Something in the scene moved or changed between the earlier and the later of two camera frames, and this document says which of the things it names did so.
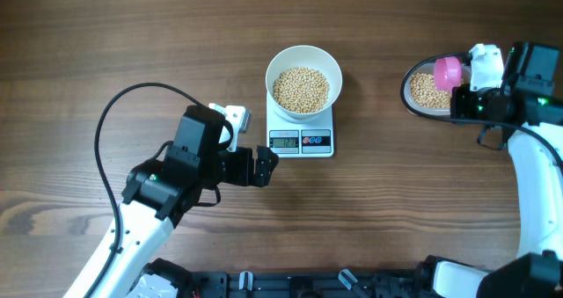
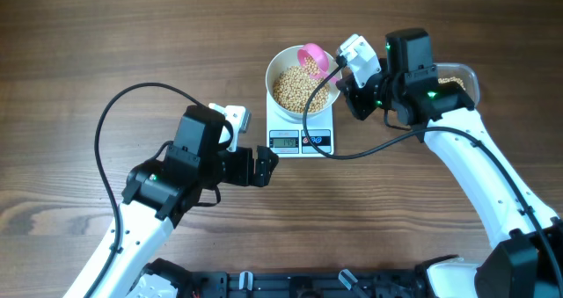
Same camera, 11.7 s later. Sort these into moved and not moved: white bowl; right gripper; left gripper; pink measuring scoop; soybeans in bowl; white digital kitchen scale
Moved: pink measuring scoop; right gripper
Not moved: white digital kitchen scale; white bowl; soybeans in bowl; left gripper
